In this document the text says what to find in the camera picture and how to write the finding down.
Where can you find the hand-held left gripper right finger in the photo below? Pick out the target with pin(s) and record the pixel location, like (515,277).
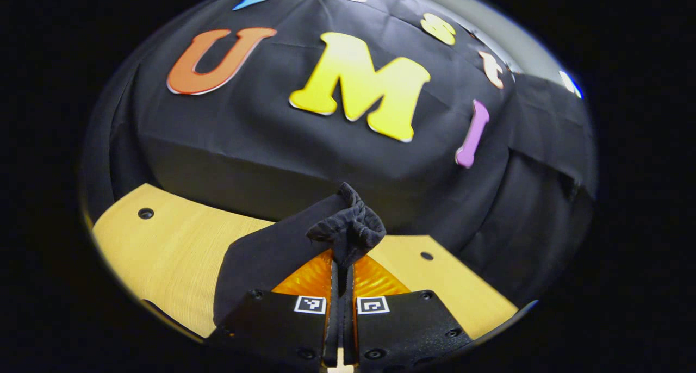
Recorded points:
(408,324)

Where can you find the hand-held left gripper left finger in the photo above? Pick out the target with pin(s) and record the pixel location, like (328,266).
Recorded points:
(272,324)

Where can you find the black jeans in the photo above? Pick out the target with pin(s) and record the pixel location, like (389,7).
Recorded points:
(266,253)

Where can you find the black backdrop cloth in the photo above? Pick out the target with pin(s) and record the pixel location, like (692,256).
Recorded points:
(272,139)

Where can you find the ceiling light panel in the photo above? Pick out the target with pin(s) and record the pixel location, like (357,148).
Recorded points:
(571,84)

